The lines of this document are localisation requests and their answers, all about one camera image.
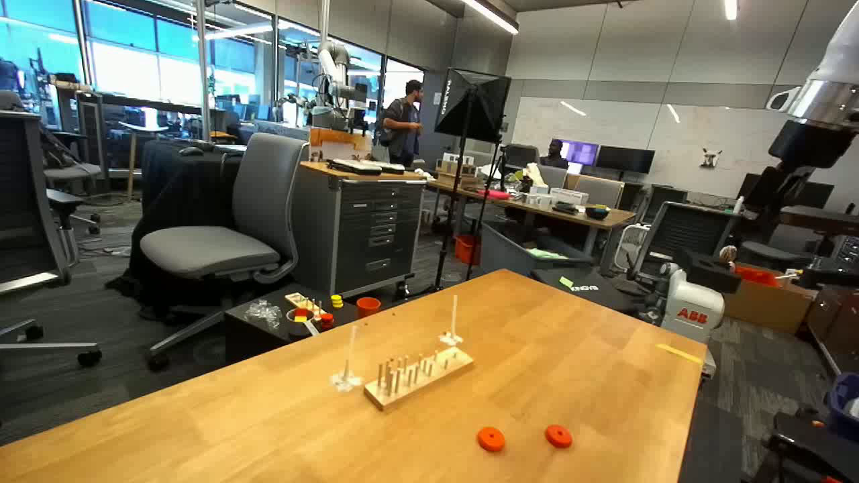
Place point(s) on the white papers stack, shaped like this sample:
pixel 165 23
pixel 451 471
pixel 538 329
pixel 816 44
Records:
pixel 357 164

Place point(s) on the yellow block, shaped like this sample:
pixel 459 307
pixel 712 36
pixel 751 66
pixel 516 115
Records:
pixel 336 302

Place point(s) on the blue bin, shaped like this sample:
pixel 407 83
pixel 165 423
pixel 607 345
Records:
pixel 846 407

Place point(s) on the black softbox light on stand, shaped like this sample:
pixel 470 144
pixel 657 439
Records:
pixel 474 109

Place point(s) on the small clear glass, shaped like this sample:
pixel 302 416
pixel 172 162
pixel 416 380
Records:
pixel 348 381

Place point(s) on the monitor with purple screen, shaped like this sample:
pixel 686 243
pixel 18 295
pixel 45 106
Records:
pixel 579 154

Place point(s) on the table under black cloth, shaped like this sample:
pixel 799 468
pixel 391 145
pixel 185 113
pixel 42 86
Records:
pixel 179 196

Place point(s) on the green tape strip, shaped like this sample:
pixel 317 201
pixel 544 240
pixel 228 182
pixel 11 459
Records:
pixel 581 284

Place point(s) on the long ceiling light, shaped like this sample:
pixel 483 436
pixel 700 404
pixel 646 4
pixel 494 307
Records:
pixel 490 17

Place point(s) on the orange cup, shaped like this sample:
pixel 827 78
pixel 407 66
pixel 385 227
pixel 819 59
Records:
pixel 368 307

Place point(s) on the tan wooden strip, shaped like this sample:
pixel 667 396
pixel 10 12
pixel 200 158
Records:
pixel 305 302

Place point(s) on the wooden crate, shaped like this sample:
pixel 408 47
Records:
pixel 340 144

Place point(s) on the red toy piece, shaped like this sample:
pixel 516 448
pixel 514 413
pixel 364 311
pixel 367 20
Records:
pixel 325 319

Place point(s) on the grey office chair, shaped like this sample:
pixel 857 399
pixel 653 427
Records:
pixel 270 188

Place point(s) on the grey drawer cabinet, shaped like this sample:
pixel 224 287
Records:
pixel 357 229

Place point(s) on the black office chair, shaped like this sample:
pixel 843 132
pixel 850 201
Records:
pixel 22 196

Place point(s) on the orange bucket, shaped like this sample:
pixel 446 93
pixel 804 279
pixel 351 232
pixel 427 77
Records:
pixel 465 251

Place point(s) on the yellow tape strip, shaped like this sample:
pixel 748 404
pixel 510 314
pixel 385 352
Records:
pixel 681 352

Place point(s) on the low black table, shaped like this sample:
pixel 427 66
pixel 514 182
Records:
pixel 270 337

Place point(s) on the clear plastic bag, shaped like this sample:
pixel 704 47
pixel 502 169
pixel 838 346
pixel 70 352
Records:
pixel 265 311

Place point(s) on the standing person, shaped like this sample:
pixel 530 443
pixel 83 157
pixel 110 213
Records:
pixel 404 122

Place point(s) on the orange item on box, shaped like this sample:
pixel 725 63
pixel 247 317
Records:
pixel 757 275

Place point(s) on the grey background chair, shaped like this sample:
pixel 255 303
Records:
pixel 70 182

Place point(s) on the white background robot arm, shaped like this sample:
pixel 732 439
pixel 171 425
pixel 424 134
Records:
pixel 333 68

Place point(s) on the orange hoop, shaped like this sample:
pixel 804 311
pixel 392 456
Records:
pixel 490 439
pixel 559 436

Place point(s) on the black bowl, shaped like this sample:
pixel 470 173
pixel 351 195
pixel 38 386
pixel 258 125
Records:
pixel 596 213

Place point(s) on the wooden platform with pegs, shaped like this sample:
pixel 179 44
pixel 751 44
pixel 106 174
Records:
pixel 446 365

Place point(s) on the cardboard box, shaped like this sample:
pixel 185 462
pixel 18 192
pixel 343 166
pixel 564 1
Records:
pixel 769 309

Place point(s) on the long wooden desk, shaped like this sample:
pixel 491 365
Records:
pixel 538 213

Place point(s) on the white ABB robot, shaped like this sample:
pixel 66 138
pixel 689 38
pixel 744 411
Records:
pixel 691 309

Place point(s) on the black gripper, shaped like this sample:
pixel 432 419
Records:
pixel 810 144

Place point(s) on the wide black monitor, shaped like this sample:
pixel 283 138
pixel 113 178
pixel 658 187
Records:
pixel 810 192

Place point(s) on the short ceiling light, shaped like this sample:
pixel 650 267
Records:
pixel 732 9

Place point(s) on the black tilted monitor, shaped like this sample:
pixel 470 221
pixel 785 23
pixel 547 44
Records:
pixel 694 232

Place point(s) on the clear plastic peg stand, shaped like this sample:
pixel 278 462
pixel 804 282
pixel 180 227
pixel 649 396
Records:
pixel 451 339

